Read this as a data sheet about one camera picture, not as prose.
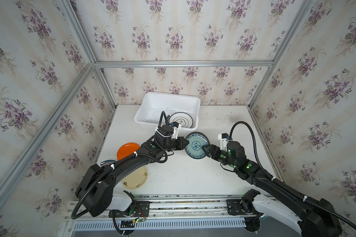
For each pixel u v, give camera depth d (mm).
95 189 394
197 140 797
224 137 727
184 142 781
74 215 366
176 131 734
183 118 1079
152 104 1144
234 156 605
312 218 394
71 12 719
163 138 621
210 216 719
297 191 459
